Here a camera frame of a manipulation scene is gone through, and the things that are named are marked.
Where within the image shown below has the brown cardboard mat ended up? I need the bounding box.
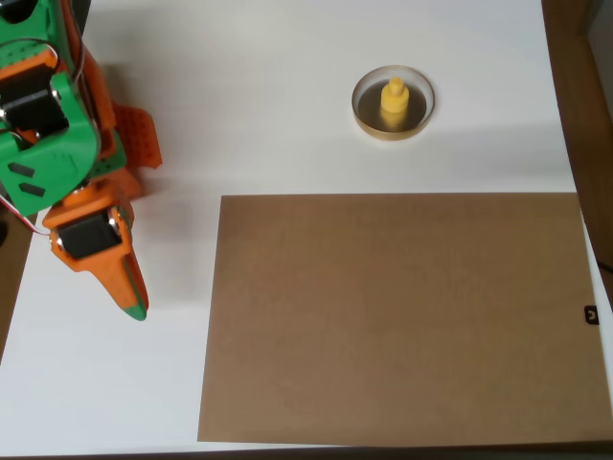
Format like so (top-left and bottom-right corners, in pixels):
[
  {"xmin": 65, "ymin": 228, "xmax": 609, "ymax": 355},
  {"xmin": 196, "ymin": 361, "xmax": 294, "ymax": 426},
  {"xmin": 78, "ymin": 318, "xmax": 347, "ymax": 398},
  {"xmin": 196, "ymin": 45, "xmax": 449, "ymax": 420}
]
[{"xmin": 196, "ymin": 192, "xmax": 613, "ymax": 445}]

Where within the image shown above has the round shallow gold-rimmed bowl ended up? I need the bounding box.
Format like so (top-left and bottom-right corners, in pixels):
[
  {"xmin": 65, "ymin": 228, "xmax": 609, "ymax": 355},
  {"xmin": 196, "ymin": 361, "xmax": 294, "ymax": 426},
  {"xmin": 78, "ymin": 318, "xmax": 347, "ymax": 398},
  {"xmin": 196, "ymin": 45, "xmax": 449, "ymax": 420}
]
[{"xmin": 352, "ymin": 64, "xmax": 437, "ymax": 143}]

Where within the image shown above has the white and red servo cable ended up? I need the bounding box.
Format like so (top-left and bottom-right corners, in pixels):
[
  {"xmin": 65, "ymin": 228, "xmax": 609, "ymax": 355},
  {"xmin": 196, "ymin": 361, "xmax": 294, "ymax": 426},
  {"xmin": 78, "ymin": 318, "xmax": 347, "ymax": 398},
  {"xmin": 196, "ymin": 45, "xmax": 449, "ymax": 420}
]
[{"xmin": 0, "ymin": 194, "xmax": 53, "ymax": 237}]

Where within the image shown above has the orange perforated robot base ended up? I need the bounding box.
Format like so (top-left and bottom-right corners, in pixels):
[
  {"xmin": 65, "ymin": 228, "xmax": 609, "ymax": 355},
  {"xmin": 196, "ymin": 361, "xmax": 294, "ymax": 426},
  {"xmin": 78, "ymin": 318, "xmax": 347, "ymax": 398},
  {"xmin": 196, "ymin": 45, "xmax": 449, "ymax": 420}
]
[{"xmin": 95, "ymin": 102, "xmax": 164, "ymax": 200}]

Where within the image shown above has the small yellow peg piece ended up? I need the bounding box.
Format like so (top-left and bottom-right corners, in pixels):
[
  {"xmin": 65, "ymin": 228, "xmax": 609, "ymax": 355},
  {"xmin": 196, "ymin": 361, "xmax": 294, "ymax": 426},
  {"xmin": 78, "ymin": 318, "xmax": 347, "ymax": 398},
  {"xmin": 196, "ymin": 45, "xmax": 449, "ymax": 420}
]
[{"xmin": 380, "ymin": 76, "xmax": 411, "ymax": 130}]

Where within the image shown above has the white base board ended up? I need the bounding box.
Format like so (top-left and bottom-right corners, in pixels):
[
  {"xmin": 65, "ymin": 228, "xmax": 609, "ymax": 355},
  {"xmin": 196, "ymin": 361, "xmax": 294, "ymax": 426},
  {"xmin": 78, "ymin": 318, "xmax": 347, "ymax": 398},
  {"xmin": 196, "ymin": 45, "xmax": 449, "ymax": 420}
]
[{"xmin": 0, "ymin": 0, "xmax": 613, "ymax": 456}]

